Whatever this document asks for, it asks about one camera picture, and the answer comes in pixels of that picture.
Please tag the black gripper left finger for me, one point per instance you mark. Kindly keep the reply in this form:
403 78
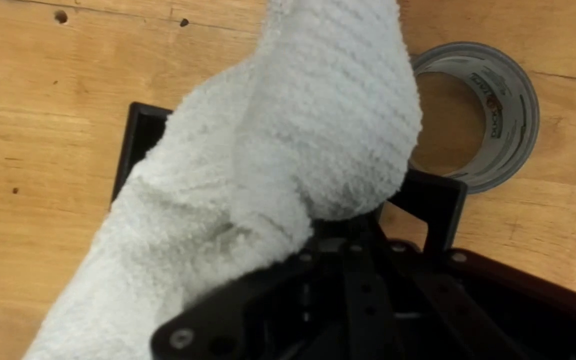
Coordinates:
365 301

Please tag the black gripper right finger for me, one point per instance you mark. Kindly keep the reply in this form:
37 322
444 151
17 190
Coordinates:
454 307

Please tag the white terry towel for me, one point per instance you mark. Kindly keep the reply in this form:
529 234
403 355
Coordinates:
288 133

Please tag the black mesh box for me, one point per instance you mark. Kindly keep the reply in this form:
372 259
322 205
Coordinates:
434 201

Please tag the grey duct tape roll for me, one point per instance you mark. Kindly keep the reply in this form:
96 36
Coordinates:
521 112

